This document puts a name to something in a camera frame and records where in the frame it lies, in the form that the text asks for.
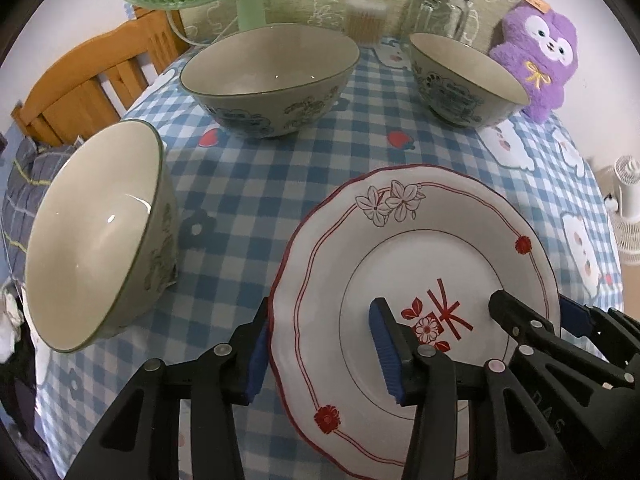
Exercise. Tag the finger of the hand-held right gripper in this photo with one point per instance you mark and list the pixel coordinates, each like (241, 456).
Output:
(520, 315)
(575, 315)

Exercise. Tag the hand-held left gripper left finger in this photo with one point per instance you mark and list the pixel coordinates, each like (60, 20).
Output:
(257, 355)

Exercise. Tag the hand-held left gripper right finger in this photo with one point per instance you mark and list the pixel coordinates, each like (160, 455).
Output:
(385, 355)

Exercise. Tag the white plate with red pattern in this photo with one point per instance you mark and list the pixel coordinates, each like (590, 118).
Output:
(350, 260)

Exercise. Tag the grey ceramic bowl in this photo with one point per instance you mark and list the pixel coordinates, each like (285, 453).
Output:
(90, 240)
(465, 70)
(270, 65)

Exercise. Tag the white clip fan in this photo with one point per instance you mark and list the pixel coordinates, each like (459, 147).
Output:
(627, 210)

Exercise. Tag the blue checkered tablecloth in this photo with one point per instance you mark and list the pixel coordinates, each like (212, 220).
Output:
(250, 200)

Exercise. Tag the white crumpled cloth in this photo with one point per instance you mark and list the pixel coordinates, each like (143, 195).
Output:
(7, 320)

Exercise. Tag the purple plush toy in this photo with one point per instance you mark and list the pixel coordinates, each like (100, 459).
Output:
(540, 50)

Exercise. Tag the grey plaid pillow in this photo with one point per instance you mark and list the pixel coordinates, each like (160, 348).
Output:
(25, 200)

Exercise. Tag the glass jar with dark lid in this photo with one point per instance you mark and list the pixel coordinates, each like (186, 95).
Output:
(437, 10)

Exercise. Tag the wooden bed headboard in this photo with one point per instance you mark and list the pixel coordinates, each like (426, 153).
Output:
(90, 80)

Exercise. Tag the cotton swab box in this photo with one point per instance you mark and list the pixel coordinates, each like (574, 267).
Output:
(366, 20)

